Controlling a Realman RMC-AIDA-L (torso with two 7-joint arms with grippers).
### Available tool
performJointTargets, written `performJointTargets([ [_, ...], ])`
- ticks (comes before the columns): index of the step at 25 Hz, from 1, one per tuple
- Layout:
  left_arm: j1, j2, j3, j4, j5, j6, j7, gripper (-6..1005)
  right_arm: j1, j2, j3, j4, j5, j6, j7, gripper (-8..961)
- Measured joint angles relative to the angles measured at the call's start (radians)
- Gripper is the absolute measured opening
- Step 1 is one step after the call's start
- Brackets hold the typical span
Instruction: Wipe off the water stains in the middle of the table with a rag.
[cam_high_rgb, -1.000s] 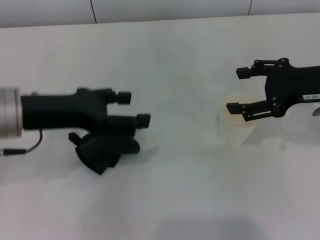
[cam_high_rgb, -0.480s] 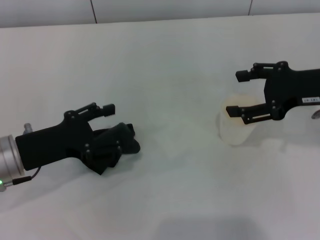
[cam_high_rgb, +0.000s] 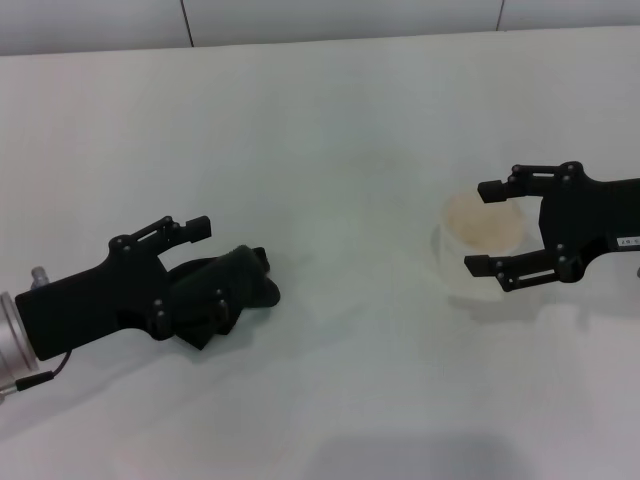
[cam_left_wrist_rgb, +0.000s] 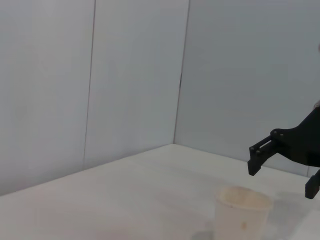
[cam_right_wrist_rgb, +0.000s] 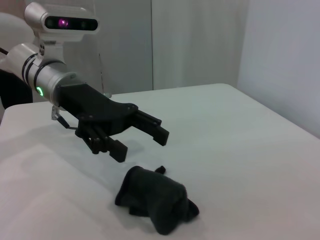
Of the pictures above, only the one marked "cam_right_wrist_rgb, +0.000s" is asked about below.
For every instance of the silver robot head camera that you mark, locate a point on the silver robot head camera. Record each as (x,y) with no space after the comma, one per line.
(70,23)

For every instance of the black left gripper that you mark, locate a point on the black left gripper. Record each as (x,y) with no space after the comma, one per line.
(95,107)

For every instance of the left wrist connector plug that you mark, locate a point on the left wrist connector plug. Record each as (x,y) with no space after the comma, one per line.
(55,113)

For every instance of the dark blue rag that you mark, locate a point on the dark blue rag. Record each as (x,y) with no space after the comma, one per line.
(155,197)

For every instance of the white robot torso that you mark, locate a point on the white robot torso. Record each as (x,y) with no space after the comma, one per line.
(7,30)

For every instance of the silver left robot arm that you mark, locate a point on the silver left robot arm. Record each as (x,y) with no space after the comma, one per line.
(47,75)

